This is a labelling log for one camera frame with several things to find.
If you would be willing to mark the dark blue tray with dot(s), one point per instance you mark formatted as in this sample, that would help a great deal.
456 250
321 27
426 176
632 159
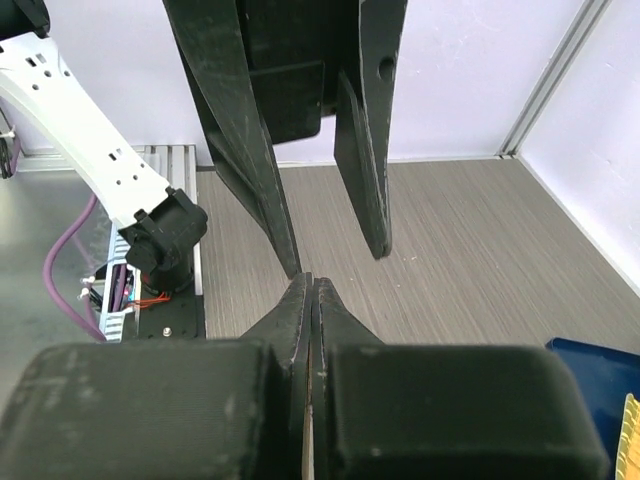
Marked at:
605 377

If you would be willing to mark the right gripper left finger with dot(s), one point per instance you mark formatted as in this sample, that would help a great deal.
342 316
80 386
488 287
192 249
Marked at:
167 409

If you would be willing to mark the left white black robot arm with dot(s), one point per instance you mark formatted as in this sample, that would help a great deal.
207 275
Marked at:
36 81

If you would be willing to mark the yellow woven bamboo mat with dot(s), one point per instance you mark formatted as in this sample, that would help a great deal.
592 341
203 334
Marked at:
627 464

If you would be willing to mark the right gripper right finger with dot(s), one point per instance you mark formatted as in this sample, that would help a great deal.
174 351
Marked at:
391 411

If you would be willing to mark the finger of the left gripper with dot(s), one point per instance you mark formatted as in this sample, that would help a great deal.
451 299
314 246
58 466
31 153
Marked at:
370 41
209 39

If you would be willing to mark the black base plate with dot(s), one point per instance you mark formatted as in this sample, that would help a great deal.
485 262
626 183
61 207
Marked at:
173 316

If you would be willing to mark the slotted white cable duct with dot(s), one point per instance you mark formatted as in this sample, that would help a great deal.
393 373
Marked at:
120 289

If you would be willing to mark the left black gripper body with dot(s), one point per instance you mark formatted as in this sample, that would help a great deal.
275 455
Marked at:
300 57

